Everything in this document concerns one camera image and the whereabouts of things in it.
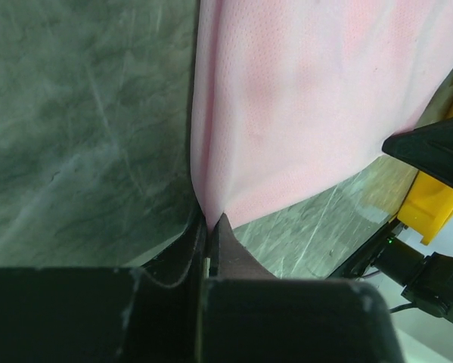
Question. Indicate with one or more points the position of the pink t shirt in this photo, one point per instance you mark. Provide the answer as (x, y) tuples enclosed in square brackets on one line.
[(294, 97)]

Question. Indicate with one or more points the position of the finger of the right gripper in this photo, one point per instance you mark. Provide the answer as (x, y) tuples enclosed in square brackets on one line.
[(428, 149)]

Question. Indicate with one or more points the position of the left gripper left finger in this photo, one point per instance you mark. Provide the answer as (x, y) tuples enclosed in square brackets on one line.
[(146, 313)]

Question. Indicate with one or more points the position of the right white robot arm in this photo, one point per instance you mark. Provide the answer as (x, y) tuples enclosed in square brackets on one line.
[(427, 281)]

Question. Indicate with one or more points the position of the yellow plastic tray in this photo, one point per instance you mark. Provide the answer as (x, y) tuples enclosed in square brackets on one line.
[(427, 207)]

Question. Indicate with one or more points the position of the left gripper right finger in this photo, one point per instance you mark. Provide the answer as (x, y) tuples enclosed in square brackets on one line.
[(249, 315)]

